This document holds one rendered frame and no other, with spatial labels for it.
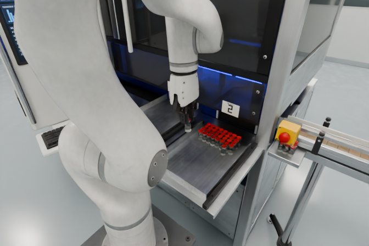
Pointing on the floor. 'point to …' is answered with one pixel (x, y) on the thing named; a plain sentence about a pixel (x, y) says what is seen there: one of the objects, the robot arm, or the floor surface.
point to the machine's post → (276, 88)
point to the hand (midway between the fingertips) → (186, 116)
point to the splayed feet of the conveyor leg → (277, 228)
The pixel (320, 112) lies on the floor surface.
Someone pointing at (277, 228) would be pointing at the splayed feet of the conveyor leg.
